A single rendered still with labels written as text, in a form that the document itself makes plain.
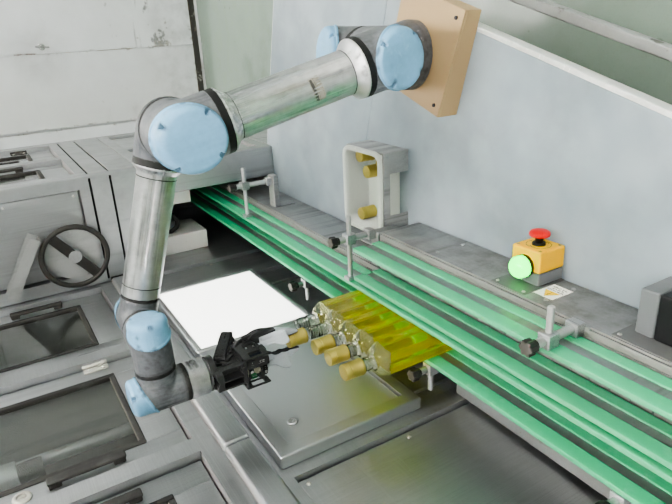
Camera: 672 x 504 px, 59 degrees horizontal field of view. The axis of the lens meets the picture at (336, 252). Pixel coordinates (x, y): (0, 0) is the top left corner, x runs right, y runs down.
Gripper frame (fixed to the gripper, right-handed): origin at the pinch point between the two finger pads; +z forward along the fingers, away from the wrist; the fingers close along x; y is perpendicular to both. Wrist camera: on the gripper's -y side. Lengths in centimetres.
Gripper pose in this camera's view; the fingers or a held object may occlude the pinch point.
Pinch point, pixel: (291, 339)
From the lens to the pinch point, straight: 131.8
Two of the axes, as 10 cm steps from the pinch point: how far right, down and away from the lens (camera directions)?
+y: 5.3, 3.0, -8.0
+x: -0.4, -9.2, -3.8
